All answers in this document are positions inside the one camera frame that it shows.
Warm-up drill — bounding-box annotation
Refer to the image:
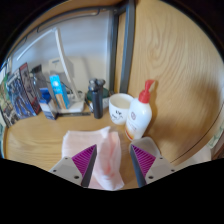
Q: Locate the clear glass bottle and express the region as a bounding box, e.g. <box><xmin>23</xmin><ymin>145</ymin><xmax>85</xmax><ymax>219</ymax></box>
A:
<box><xmin>30</xmin><ymin>64</ymin><xmax>49</xmax><ymax>101</ymax></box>

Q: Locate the black drink bottle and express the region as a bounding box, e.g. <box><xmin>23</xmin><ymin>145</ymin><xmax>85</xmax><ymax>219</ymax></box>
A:
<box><xmin>87</xmin><ymin>78</ymin><xmax>106</xmax><ymax>120</ymax></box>

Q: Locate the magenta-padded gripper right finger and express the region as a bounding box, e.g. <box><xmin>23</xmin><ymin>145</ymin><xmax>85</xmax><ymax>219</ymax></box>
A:
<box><xmin>128</xmin><ymin>143</ymin><xmax>177</xmax><ymax>188</ymax></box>

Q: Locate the pale pink towel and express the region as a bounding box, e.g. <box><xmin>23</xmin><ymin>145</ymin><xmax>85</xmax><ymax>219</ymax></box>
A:
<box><xmin>61</xmin><ymin>125</ymin><xmax>126</xmax><ymax>192</ymax></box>

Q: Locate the blue robot model box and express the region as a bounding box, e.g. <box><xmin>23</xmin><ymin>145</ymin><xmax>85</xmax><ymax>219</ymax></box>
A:
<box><xmin>5</xmin><ymin>62</ymin><xmax>42</xmax><ymax>120</ymax></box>

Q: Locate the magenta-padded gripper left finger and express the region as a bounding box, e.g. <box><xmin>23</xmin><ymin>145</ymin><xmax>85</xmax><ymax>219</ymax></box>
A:
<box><xmin>49</xmin><ymin>143</ymin><xmax>99</xmax><ymax>188</ymax></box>

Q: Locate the green figure toy box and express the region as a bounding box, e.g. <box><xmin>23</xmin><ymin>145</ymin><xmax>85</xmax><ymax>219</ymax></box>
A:
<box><xmin>0</xmin><ymin>74</ymin><xmax>19</xmax><ymax>128</ymax></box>

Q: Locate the white red-pump lotion bottle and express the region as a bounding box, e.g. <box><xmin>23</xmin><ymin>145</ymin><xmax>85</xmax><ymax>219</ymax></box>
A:
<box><xmin>124</xmin><ymin>79</ymin><xmax>156</xmax><ymax>141</ymax></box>

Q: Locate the white mug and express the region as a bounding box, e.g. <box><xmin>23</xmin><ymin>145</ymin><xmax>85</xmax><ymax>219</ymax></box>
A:
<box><xmin>108</xmin><ymin>92</ymin><xmax>135</xmax><ymax>126</ymax></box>

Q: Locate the tall light blue box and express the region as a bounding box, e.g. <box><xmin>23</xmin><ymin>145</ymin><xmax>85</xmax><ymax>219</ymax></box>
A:
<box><xmin>49</xmin><ymin>74</ymin><xmax>71</xmax><ymax>110</ymax></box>

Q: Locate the small clear plastic container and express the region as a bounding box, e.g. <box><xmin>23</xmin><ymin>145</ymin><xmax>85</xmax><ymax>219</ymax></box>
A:
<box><xmin>131</xmin><ymin>136</ymin><xmax>162</xmax><ymax>158</ymax></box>

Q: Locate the white wall socket box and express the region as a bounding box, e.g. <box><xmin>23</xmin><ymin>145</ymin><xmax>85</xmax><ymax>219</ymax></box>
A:
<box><xmin>48</xmin><ymin>58</ymin><xmax>63</xmax><ymax>75</ymax></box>

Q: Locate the white desk lamp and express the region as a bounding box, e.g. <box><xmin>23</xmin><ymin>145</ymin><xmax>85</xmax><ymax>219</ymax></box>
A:
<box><xmin>16</xmin><ymin>26</ymin><xmax>86</xmax><ymax>114</ymax></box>

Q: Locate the small dark blue box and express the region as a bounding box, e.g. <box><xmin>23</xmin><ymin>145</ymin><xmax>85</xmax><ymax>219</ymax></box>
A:
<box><xmin>38</xmin><ymin>87</ymin><xmax>59</xmax><ymax>121</ymax></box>

